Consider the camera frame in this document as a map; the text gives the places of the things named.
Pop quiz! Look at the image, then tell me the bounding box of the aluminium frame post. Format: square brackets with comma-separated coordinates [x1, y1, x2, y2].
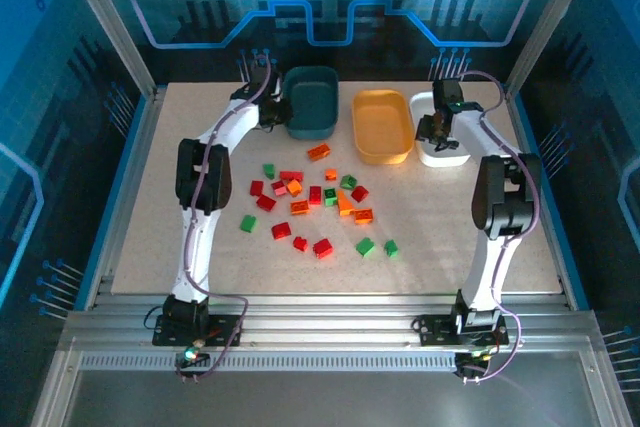
[55, 0, 162, 99]
[503, 0, 604, 98]

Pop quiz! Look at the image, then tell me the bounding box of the aluminium front rail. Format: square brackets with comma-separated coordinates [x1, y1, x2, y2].
[59, 293, 601, 356]

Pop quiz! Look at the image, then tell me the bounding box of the slotted aluminium strip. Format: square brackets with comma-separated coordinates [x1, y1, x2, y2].
[78, 352, 462, 374]

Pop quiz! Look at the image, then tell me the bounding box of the orange sloped lego brick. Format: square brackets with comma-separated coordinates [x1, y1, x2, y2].
[335, 189, 356, 218]

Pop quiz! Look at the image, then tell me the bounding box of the small LED circuit board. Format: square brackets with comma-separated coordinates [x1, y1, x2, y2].
[455, 345, 500, 373]
[174, 341, 212, 371]

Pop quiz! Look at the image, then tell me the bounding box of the grey metal front panel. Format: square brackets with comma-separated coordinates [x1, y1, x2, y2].
[62, 369, 604, 427]

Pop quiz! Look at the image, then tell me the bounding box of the thin black cable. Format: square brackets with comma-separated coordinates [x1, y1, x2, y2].
[143, 302, 169, 332]

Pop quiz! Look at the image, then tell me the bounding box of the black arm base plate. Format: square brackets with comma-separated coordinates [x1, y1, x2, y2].
[151, 313, 242, 349]
[415, 313, 511, 349]

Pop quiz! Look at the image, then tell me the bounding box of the dark teal plastic container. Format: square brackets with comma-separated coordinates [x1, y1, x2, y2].
[280, 65, 340, 141]

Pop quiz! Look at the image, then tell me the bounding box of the white plastic container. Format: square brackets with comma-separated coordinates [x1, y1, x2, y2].
[408, 91, 474, 169]

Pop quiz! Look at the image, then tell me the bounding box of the orange plastic container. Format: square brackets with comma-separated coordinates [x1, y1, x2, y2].
[351, 89, 416, 166]

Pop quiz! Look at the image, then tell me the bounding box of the aluminium side rail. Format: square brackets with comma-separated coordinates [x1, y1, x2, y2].
[502, 84, 592, 312]
[74, 84, 169, 311]

